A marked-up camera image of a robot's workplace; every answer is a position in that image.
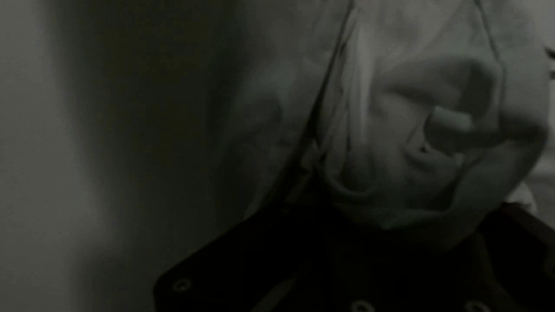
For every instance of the white towel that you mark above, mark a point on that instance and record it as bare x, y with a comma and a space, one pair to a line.
417, 116

